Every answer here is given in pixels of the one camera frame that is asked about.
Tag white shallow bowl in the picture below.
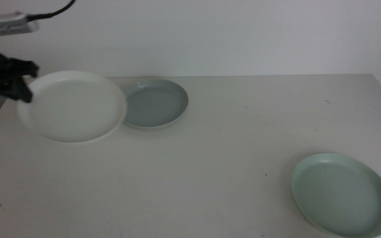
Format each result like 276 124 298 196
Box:
16 69 128 145

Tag grey shallow bowl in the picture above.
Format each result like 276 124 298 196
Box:
121 78 189 130

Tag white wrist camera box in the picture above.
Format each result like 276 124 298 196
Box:
0 12 41 38

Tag pale green shallow bowl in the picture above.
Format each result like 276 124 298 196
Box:
290 152 381 238

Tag black camera cable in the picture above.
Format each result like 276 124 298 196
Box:
26 0 77 22

